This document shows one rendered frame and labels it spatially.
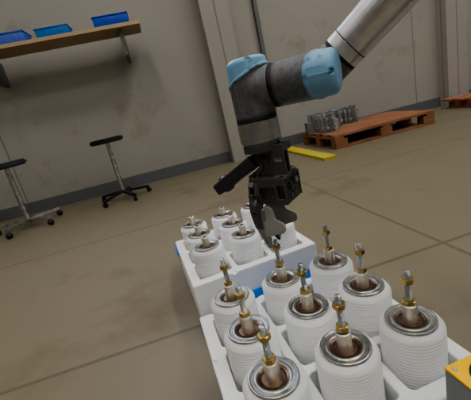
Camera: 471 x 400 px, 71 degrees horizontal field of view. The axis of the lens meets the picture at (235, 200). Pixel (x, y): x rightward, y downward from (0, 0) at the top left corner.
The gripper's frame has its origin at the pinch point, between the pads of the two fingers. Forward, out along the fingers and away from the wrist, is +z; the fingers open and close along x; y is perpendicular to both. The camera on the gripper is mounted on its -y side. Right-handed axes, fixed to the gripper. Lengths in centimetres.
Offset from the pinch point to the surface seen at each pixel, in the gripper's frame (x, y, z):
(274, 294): -4.9, 0.9, 10.8
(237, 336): -19.2, 0.8, 9.4
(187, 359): -7.6, -29.7, 34.9
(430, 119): 331, 11, 30
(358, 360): -18.1, 20.8, 9.4
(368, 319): -3.6, 18.9, 13.9
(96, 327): -7, -73, 35
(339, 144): 258, -61, 31
